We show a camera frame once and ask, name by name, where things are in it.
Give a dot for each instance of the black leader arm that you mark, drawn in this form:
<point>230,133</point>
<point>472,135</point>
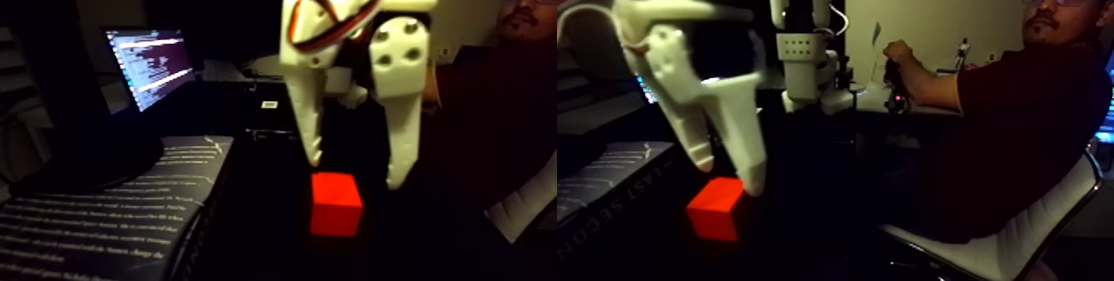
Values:
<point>896,87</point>

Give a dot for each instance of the person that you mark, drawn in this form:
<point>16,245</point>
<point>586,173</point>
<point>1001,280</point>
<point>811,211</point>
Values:
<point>1036,117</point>

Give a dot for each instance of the large black stand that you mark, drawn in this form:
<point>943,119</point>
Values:
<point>61,100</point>

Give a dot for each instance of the black book with white text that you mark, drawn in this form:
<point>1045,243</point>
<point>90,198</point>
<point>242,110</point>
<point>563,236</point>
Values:
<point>87,230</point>

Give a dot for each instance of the red cube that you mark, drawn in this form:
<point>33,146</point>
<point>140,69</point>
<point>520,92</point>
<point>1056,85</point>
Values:
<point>336,202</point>

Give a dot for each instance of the open laptop with lit screen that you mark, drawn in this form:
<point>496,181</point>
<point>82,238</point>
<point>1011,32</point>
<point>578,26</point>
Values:
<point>152,65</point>

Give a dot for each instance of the black computer monitor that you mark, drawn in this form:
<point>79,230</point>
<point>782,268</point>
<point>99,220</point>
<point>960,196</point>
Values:
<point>226,13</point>

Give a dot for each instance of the person's left hand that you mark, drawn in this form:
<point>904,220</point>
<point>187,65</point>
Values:
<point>899,55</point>

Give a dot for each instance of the white office chair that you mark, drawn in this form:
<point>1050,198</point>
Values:
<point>1009,248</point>

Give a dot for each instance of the black box with white print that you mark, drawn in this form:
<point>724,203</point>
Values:
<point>270,133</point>

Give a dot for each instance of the small white tag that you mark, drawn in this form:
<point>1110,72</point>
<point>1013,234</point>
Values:
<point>270,104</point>

